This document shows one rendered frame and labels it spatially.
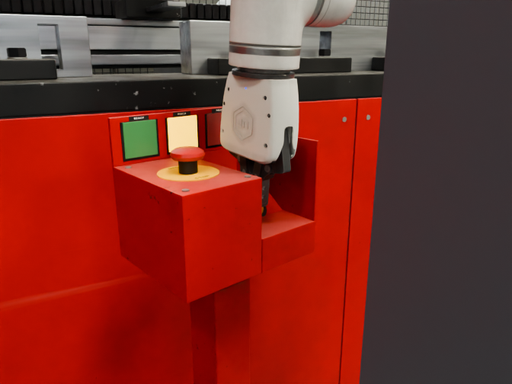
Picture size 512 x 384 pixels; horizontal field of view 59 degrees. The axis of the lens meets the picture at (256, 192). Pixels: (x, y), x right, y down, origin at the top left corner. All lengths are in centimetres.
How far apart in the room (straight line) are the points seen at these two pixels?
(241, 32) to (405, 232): 33
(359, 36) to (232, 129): 57
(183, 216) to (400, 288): 25
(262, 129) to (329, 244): 49
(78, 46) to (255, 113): 39
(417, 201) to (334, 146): 66
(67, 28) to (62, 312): 45
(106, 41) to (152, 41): 10
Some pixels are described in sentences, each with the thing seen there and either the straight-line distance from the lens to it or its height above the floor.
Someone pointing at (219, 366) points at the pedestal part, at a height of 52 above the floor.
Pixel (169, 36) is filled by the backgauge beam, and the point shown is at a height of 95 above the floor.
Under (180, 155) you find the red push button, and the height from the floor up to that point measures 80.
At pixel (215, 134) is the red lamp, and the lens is 65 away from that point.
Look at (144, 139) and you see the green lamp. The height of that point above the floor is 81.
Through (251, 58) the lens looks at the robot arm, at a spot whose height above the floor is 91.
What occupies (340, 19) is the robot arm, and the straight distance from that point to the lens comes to 59.
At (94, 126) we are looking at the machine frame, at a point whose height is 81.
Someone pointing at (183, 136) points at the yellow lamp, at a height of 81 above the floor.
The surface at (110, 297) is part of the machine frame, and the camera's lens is 81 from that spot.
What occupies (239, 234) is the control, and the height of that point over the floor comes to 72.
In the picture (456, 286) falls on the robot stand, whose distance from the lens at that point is 25.
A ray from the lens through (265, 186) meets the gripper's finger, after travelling 59.
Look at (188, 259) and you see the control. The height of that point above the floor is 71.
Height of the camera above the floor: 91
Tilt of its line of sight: 17 degrees down
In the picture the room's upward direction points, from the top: straight up
